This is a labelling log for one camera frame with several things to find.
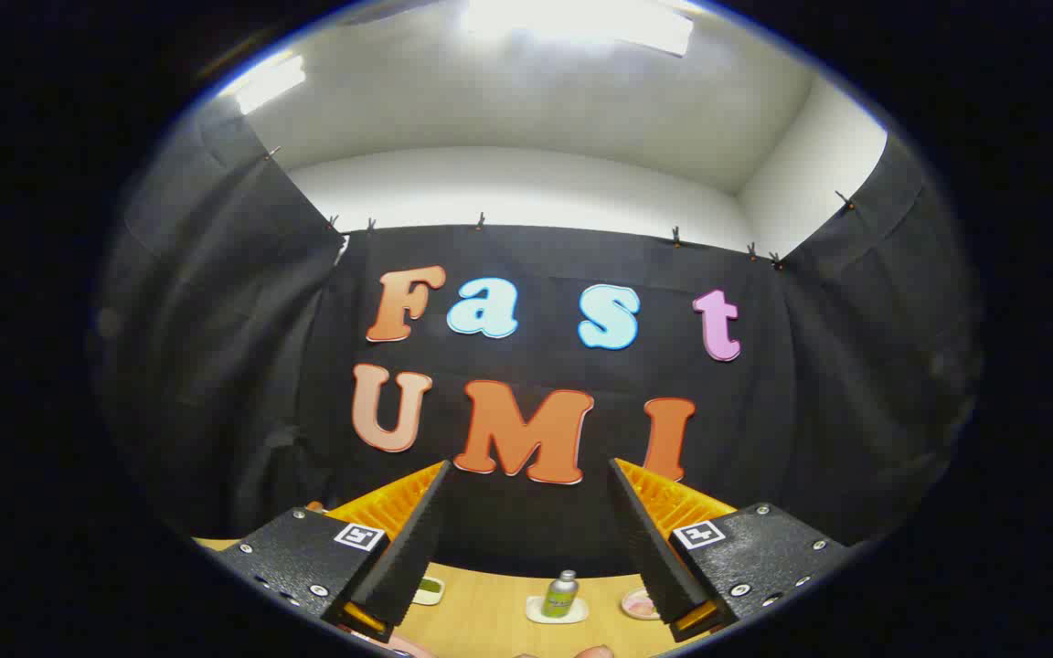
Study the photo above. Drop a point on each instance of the large ceiling light panel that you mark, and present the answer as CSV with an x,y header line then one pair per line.
x,y
581,23

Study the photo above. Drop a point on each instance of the white divided snack tray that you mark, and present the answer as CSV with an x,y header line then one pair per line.
x,y
430,599

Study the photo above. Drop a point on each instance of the pile of green beans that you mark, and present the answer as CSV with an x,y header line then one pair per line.
x,y
430,585

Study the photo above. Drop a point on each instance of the white oval food plate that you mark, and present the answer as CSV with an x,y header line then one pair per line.
x,y
638,605

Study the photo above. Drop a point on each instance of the green label metal bottle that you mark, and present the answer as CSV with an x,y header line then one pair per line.
x,y
560,594

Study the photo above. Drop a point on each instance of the black backdrop cloth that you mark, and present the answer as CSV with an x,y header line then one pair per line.
x,y
810,411

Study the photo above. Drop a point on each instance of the pink round plate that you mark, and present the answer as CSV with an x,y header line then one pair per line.
x,y
408,647

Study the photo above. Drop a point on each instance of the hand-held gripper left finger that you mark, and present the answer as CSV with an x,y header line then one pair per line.
x,y
417,548

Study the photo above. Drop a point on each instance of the white square coaster plate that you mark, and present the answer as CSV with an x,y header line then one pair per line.
x,y
536,612

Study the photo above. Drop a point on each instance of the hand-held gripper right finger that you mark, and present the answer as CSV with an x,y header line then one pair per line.
x,y
650,548

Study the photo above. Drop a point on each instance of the small ceiling light panel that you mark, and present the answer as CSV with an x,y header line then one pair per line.
x,y
269,84

